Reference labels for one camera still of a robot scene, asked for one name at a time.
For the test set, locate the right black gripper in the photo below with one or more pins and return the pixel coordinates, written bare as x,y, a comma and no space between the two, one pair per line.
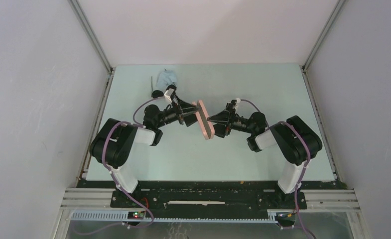
222,117

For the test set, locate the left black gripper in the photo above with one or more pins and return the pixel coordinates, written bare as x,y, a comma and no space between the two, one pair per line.
189,119

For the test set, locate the pink glasses case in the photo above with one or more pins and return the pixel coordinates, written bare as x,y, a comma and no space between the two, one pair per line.
206,126

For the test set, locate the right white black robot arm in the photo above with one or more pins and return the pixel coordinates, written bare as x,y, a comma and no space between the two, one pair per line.
296,140

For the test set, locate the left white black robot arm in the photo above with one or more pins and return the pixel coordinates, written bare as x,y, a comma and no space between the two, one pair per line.
112,145

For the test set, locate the black sunglasses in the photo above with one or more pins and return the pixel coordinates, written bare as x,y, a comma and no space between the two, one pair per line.
155,91

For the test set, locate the light blue cleaning cloth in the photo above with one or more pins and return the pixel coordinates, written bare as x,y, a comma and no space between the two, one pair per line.
166,78

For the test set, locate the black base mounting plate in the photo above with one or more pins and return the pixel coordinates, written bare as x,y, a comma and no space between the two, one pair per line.
209,200

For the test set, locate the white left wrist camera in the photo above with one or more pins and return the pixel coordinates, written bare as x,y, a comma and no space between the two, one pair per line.
170,95

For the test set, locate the aluminium frame rails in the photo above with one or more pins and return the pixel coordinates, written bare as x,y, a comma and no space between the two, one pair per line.
317,200

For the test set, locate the grey cable duct rail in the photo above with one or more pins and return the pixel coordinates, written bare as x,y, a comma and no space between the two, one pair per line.
126,216

